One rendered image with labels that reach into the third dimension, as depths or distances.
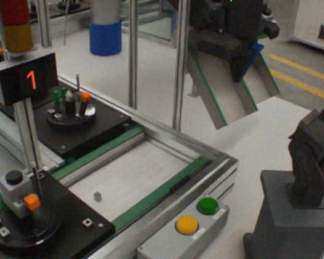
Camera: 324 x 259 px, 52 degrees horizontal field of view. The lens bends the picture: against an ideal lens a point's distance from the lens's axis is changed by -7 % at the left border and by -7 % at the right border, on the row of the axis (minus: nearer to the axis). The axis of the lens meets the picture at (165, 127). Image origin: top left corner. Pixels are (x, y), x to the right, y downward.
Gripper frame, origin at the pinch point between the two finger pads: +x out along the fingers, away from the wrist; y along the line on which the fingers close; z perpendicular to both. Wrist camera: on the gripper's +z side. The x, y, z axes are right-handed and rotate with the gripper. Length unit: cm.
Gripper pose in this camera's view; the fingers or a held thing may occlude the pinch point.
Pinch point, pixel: (238, 64)
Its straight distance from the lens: 63.5
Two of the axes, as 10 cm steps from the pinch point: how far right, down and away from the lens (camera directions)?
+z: -7.6, -3.7, 5.4
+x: -0.3, 8.5, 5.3
